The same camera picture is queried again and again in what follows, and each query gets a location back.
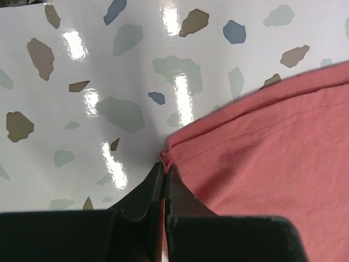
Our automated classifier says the pink polo shirt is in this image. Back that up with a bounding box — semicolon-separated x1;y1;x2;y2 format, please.
160;62;348;261

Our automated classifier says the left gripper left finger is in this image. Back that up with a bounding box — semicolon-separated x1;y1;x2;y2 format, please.
108;162;165;222

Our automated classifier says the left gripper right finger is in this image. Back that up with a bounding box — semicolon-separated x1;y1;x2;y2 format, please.
165;166;217;217

